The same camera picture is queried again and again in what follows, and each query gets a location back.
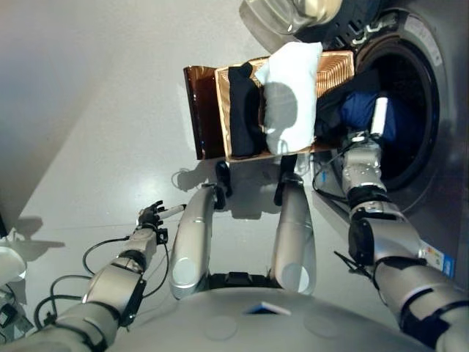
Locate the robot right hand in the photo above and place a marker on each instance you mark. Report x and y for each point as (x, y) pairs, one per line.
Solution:
(379, 113)

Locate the black garment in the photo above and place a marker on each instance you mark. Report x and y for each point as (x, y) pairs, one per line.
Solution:
(329, 110)
(242, 117)

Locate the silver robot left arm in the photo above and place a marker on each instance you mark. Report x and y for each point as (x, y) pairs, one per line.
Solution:
(110, 282)

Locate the dark grey washing machine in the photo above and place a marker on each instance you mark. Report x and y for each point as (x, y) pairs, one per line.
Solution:
(447, 146)

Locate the silver robot right leg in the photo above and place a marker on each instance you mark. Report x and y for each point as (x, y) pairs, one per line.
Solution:
(293, 227)

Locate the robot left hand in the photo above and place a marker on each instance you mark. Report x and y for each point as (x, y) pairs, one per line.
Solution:
(150, 218)

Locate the rectangular wicker laundry basket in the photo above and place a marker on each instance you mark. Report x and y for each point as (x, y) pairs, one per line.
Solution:
(333, 69)

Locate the navy blue garment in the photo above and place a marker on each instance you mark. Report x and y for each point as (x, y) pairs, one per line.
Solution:
(359, 108)

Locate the blue energy label sticker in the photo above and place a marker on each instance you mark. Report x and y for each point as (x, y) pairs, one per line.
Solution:
(438, 258)

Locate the white garment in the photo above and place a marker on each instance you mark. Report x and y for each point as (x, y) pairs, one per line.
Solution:
(289, 91)

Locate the white round object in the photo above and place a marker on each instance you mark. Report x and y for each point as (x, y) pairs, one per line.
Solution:
(11, 264)

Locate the round glass washing machine door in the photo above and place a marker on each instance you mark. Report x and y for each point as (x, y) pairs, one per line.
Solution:
(278, 14)

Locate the brown wooden stool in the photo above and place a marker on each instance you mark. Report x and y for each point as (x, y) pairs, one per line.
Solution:
(205, 110)

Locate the grey robot torso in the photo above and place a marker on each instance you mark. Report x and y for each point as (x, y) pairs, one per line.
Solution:
(275, 322)

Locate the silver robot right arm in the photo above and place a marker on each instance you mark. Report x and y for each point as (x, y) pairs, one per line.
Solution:
(388, 238)

